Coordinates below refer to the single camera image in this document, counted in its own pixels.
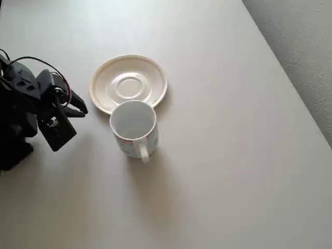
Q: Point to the cream saucer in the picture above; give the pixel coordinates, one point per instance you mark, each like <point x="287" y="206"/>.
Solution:
<point x="103" y="77"/>

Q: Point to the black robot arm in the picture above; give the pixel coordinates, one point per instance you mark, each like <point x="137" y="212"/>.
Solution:
<point x="15" y="111"/>

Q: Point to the white ceramic mug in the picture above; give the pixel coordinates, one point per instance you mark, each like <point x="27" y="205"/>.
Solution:
<point x="132" y="116"/>

